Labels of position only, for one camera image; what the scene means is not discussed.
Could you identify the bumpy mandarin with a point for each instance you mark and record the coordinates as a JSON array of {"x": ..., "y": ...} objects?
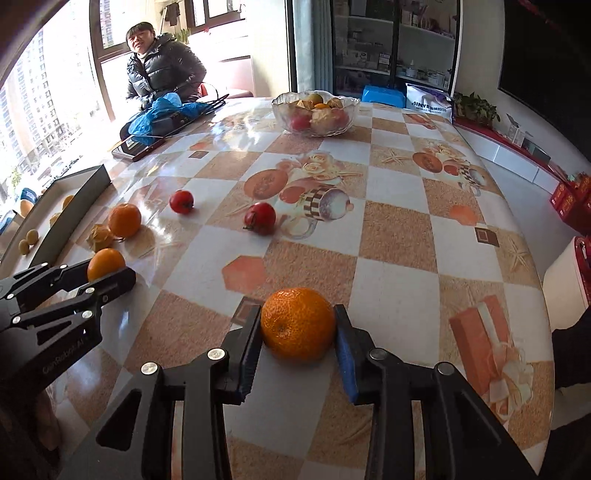
[
  {"x": 68, "y": 201},
  {"x": 298, "y": 323}
]

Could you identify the dark red smartphone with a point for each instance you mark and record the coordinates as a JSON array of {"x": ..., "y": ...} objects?
[{"x": 134, "y": 150}]

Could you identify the glass fruit bowl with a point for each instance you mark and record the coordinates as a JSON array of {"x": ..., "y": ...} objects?
[{"x": 348, "y": 115}]

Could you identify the smooth orange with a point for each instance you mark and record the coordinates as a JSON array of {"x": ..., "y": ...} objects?
[
  {"x": 124, "y": 220},
  {"x": 104, "y": 262}
]

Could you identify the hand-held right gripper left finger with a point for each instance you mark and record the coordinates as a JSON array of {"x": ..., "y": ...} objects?
[{"x": 247, "y": 364}]

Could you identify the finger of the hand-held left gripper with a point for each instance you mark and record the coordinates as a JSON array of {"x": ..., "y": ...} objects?
[
  {"x": 111, "y": 284},
  {"x": 41, "y": 277}
]

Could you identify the small white box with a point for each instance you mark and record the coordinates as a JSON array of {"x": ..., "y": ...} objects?
[{"x": 517, "y": 130}]

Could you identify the green potted plant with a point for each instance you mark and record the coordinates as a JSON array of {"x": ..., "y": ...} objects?
[{"x": 475, "y": 108}]

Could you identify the red gift box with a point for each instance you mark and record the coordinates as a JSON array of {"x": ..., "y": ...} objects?
[
  {"x": 563, "y": 201},
  {"x": 584, "y": 189}
]

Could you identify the person's dark clothing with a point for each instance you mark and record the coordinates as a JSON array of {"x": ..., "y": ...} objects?
[{"x": 572, "y": 350}]

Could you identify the tan bag with blue label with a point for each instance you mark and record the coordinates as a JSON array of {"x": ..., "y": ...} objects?
[{"x": 26, "y": 207}]

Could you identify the red apple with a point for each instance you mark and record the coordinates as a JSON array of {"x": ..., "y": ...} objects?
[{"x": 260, "y": 218}]

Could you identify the red tomato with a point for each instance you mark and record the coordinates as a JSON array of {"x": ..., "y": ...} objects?
[
  {"x": 300, "y": 122},
  {"x": 181, "y": 201}
]

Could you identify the white and red container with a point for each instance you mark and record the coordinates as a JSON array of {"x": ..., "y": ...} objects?
[{"x": 565, "y": 281}]

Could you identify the blue plastic bag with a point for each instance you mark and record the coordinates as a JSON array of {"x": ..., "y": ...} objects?
[{"x": 157, "y": 113}]

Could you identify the white red low cabinet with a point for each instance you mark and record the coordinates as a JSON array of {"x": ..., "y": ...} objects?
[{"x": 508, "y": 154}]

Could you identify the printed checkered tablecloth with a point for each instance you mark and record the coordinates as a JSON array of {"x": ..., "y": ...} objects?
[{"x": 392, "y": 286}]

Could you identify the blue plastic box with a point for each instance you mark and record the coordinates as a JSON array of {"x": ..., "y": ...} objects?
[{"x": 383, "y": 93}]

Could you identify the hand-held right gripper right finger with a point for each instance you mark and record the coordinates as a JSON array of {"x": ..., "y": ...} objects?
[{"x": 346, "y": 364}]

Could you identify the brown round fruit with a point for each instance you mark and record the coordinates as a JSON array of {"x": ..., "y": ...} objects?
[
  {"x": 32, "y": 236},
  {"x": 23, "y": 246}
]

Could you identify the teal curtain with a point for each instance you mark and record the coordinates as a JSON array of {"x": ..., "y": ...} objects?
[{"x": 314, "y": 41}]

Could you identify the grey cardboard tray box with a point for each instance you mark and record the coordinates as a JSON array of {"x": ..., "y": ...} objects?
[{"x": 74, "y": 217}]

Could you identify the glass door shelf cabinet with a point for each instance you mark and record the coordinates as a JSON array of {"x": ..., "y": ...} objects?
[{"x": 392, "y": 41}]

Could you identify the black television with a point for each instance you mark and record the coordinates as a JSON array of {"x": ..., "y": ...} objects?
[{"x": 549, "y": 60}]

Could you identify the window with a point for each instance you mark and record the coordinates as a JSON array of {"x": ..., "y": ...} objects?
[{"x": 55, "y": 101}]

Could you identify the white printed bag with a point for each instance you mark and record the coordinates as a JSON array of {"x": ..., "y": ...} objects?
[{"x": 429, "y": 104}]

